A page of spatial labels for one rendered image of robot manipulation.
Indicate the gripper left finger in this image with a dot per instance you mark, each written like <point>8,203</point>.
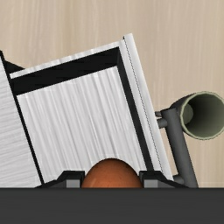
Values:
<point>71,178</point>

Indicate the cabinet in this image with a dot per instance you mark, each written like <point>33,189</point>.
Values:
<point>14,140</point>

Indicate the brown egg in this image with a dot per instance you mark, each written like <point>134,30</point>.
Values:
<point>111,175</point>

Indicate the olive green cup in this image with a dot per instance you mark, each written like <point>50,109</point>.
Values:
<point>207,116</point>

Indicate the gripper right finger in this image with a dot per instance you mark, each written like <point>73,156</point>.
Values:
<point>153,178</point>

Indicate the cabinet drawer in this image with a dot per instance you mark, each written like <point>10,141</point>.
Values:
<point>81,116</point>

